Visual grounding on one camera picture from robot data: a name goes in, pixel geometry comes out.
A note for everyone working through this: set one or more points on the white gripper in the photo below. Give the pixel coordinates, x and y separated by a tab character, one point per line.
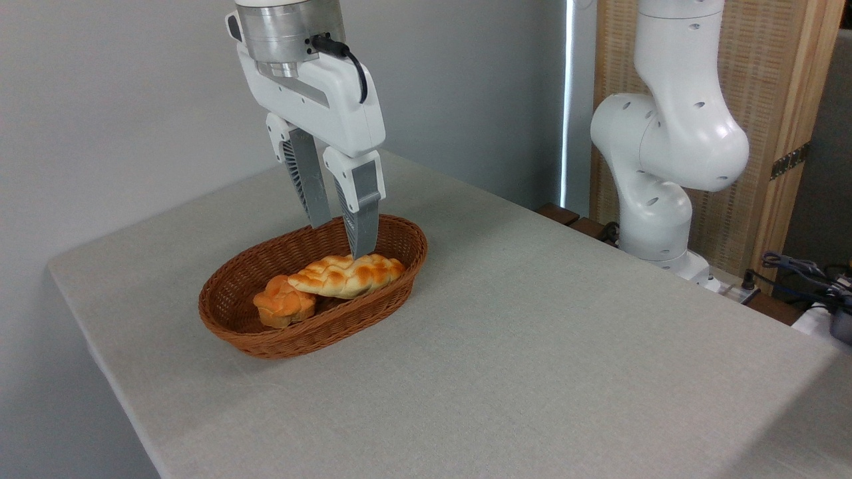
333	100

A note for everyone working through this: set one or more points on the long braided bread loaf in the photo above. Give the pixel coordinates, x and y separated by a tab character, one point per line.
346	276

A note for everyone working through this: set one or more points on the small round bread roll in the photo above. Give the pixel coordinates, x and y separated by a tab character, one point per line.
285	303

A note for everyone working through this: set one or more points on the brown wicker oval basket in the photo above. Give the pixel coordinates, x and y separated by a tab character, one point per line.
373	299

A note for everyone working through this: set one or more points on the bright vertical light strip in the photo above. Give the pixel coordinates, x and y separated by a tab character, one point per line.
567	100

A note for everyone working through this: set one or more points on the wooden woven screen panel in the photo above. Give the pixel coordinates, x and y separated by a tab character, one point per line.
765	80

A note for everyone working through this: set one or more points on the metal hinge on panel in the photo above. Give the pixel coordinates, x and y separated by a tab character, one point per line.
790	161

